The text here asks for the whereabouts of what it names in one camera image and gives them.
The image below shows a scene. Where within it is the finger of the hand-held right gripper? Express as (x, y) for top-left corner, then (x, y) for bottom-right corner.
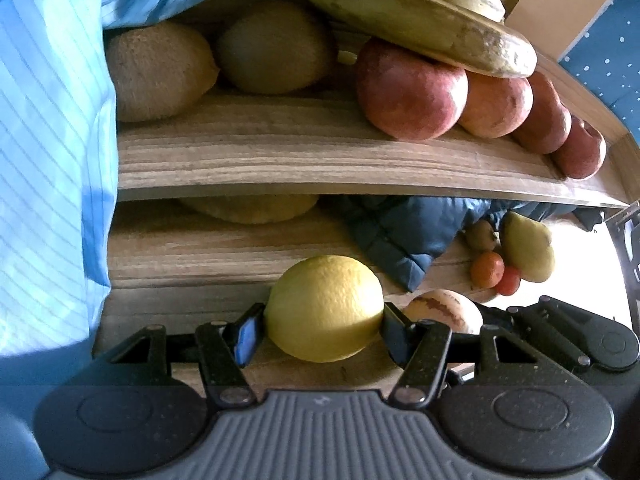
(502, 296), (591, 361)

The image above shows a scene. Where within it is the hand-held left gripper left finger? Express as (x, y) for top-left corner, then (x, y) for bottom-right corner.
(107, 302), (266, 409)

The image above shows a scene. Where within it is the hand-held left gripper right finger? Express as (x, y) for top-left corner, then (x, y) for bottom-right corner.
(382, 305), (546, 407)

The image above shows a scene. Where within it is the beige striped pepino melon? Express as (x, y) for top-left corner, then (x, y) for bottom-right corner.
(402, 289), (484, 335)

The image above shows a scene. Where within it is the red cherry tomato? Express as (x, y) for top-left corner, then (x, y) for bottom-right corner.
(496, 266), (522, 296)

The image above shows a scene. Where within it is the yellow lemon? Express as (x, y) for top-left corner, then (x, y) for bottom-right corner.
(263, 255), (386, 363)

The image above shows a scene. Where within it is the yellow-green pear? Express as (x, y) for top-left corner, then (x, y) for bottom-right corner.
(501, 211), (556, 283)

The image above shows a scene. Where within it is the small tangerine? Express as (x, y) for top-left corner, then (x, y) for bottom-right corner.
(470, 251), (506, 288)

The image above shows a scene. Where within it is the dark blue quilted jacket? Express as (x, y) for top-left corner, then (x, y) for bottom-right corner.
(320, 195), (606, 293)

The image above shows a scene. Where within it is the red apple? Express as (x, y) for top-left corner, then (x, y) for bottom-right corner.
(510, 72), (572, 155)
(551, 116), (607, 181)
(356, 38), (469, 142)
(457, 71), (534, 139)

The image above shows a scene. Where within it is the curved wooden shelf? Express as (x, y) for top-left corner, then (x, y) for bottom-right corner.
(114, 0), (638, 210)

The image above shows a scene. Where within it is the light blue striped cloth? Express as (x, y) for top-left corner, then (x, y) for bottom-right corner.
(0, 0), (266, 480)

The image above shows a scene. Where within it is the blue white-dotted cloth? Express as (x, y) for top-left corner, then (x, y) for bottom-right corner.
(557, 0), (640, 133)

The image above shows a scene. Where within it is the large brown kiwi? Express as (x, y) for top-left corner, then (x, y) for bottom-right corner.
(105, 22), (221, 123)
(216, 1), (337, 95)

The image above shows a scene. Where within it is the banana bunch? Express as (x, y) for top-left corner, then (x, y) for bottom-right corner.
(302, 0), (538, 79)

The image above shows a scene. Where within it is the pine wood board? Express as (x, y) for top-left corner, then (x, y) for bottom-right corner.
(492, 0), (631, 61)

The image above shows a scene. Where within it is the black metal frame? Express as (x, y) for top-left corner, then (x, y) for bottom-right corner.
(602, 207), (640, 288)

